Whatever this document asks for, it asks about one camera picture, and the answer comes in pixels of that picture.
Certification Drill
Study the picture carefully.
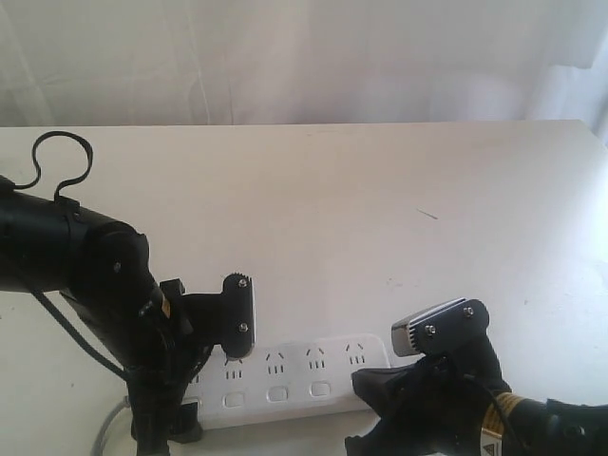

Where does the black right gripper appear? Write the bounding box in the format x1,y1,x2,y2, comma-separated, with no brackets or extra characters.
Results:
345,341,509,455

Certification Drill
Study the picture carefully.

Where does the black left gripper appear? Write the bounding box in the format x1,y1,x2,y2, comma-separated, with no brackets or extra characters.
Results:
70,277,219,456

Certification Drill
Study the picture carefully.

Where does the white power strip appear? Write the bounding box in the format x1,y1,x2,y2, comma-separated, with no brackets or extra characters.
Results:
182,333,390,429

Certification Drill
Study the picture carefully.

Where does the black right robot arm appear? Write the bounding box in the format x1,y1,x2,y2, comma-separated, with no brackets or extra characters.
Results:
345,352,607,455

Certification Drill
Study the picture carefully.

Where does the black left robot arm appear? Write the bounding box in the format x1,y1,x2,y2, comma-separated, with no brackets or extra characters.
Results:
1,179,210,455

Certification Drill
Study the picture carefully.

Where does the white curtain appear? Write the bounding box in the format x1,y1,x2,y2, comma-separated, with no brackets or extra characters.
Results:
1,1,607,139

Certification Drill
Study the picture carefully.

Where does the grey power cable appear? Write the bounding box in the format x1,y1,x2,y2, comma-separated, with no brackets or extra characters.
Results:
87,396,132,456

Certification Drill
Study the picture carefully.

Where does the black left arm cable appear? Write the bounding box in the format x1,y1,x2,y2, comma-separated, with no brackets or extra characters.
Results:
0,131,134,381

